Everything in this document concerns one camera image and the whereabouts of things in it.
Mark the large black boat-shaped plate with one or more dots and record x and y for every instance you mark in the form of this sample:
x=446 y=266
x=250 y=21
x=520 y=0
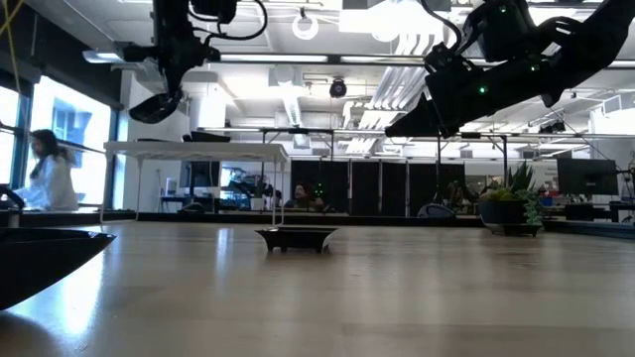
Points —
x=39 y=268

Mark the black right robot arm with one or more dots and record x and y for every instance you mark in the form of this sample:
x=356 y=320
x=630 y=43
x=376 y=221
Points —
x=595 y=44

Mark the small white pot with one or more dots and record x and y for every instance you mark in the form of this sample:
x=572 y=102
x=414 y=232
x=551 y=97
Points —
x=258 y=203

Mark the black folding partition screen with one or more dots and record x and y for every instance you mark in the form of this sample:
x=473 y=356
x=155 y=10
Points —
x=367 y=186

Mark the person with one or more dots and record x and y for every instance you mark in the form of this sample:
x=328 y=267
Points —
x=52 y=183
x=300 y=196

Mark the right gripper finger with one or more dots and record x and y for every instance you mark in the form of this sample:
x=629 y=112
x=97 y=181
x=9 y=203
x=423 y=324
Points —
x=421 y=132
x=417 y=119

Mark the grey office chair back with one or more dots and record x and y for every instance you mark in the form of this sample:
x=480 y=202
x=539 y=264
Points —
x=436 y=210

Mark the potted succulent plant black pot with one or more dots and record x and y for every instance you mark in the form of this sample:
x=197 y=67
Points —
x=501 y=212

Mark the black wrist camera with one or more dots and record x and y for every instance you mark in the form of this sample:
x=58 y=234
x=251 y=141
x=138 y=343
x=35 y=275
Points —
x=506 y=30
x=213 y=10

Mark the black computer monitor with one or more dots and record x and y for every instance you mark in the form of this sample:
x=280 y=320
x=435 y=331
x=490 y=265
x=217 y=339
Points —
x=588 y=176

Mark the small black mounted camera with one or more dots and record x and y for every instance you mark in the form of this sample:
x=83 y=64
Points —
x=553 y=128

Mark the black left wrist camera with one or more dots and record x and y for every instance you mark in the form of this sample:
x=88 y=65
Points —
x=213 y=10

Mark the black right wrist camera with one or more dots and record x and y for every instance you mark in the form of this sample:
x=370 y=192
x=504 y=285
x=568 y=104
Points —
x=506 y=30

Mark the dark background monitor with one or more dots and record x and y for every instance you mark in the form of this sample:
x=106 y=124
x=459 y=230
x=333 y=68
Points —
x=201 y=173

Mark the black deep bowl plate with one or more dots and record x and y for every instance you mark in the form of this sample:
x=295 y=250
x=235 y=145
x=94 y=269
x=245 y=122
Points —
x=208 y=138

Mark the black round hanging camera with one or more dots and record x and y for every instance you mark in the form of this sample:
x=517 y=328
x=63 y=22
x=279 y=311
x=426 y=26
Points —
x=338 y=89

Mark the small black square footed plate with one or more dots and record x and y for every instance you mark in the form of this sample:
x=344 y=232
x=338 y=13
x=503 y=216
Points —
x=295 y=240

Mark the dark office desk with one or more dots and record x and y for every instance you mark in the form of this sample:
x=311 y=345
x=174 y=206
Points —
x=578 y=212

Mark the black table edge rail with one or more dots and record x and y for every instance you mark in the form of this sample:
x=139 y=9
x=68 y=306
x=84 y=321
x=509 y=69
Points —
x=164 y=216

